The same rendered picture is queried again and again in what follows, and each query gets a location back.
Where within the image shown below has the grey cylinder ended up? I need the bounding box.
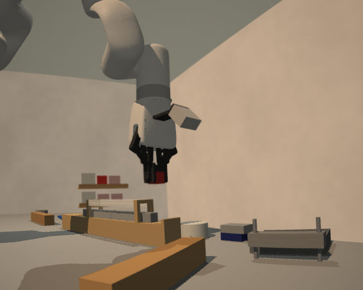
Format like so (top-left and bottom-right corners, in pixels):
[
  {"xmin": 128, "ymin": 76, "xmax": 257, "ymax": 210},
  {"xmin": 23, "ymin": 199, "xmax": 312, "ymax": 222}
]
[{"xmin": 180, "ymin": 221, "xmax": 209, "ymax": 239}]

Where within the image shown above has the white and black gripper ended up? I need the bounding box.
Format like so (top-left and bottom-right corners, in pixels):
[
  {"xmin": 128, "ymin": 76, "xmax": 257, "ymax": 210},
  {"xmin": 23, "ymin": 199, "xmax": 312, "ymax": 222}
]
[{"xmin": 129, "ymin": 97, "xmax": 177, "ymax": 183}]

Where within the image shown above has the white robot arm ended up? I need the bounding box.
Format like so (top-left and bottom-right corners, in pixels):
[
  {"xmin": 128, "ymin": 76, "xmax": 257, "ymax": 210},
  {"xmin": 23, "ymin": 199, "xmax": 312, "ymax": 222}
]
[{"xmin": 0, "ymin": 0, "xmax": 202, "ymax": 131}]

